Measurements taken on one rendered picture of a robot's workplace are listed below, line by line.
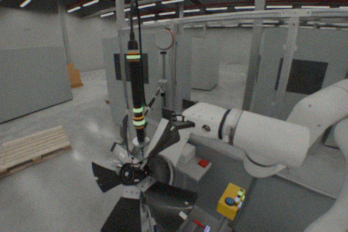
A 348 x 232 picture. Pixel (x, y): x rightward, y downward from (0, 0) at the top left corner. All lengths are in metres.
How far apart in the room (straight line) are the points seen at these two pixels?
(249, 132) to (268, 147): 0.04
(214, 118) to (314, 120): 0.23
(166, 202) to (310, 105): 0.64
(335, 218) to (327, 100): 0.36
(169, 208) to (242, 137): 0.52
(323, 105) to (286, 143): 0.16
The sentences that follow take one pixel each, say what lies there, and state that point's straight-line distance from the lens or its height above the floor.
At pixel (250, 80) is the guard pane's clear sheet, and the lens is 1.06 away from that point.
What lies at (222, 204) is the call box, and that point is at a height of 1.07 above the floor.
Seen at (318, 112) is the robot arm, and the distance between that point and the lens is 0.42.
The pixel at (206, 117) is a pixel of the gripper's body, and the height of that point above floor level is 1.67.
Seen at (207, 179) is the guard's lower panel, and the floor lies 0.59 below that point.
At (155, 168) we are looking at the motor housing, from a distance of 0.91.
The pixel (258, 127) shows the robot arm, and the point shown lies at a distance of 0.31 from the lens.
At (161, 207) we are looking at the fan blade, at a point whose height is 1.18.
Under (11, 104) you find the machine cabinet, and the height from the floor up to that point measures 0.48.
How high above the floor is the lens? 1.82
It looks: 21 degrees down
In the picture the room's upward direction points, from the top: straight up
